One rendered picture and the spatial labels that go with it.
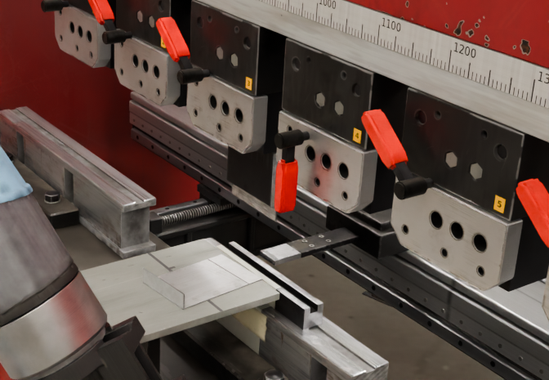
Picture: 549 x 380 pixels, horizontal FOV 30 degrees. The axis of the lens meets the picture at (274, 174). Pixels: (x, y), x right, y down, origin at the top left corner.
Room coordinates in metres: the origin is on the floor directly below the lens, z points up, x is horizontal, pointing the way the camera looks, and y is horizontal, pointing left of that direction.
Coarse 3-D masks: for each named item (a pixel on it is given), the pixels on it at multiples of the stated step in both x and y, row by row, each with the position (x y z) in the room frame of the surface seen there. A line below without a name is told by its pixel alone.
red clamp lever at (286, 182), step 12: (288, 132) 1.06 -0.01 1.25; (300, 132) 1.07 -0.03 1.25; (276, 144) 1.06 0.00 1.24; (288, 144) 1.05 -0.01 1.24; (300, 144) 1.06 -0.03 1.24; (288, 156) 1.06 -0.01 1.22; (276, 168) 1.06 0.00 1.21; (288, 168) 1.05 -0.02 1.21; (276, 180) 1.06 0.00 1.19; (288, 180) 1.05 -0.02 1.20; (276, 192) 1.06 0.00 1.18; (288, 192) 1.05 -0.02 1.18; (276, 204) 1.06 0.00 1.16; (288, 204) 1.06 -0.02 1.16
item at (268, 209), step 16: (240, 160) 1.24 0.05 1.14; (256, 160) 1.21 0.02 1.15; (272, 160) 1.18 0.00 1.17; (240, 176) 1.24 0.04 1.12; (256, 176) 1.21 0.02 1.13; (272, 176) 1.18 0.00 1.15; (240, 192) 1.25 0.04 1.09; (256, 192) 1.21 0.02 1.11; (272, 192) 1.18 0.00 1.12; (256, 208) 1.22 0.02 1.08; (272, 208) 1.19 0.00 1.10
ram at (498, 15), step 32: (224, 0) 1.23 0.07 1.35; (256, 0) 1.17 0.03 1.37; (352, 0) 1.04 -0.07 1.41; (384, 0) 1.00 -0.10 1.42; (416, 0) 0.97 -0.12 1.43; (448, 0) 0.94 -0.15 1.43; (480, 0) 0.90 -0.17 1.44; (512, 0) 0.88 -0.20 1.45; (544, 0) 0.85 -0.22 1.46; (288, 32) 1.12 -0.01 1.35; (320, 32) 1.08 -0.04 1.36; (448, 32) 0.93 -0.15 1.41; (480, 32) 0.90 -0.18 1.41; (512, 32) 0.87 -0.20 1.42; (544, 32) 0.85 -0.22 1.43; (384, 64) 1.00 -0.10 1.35; (416, 64) 0.96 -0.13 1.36; (544, 64) 0.84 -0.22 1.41; (448, 96) 0.92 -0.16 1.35; (480, 96) 0.89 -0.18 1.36; (512, 96) 0.86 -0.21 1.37; (544, 128) 0.83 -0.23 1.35
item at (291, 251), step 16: (336, 208) 1.37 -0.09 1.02; (336, 224) 1.36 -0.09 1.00; (352, 224) 1.33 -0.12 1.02; (368, 224) 1.32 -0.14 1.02; (384, 224) 1.30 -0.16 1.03; (304, 240) 1.29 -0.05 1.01; (320, 240) 1.29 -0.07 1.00; (336, 240) 1.30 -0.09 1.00; (352, 240) 1.31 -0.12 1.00; (368, 240) 1.30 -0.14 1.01; (384, 240) 1.29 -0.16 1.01; (272, 256) 1.24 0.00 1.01; (288, 256) 1.24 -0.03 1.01; (304, 256) 1.26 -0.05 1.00; (384, 256) 1.29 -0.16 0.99
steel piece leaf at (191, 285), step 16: (144, 272) 1.15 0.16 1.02; (176, 272) 1.18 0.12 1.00; (192, 272) 1.18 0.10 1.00; (208, 272) 1.19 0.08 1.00; (224, 272) 1.19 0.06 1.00; (160, 288) 1.12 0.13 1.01; (176, 288) 1.14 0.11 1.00; (192, 288) 1.14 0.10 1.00; (208, 288) 1.14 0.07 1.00; (224, 288) 1.14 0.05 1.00; (176, 304) 1.10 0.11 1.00; (192, 304) 1.10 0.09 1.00
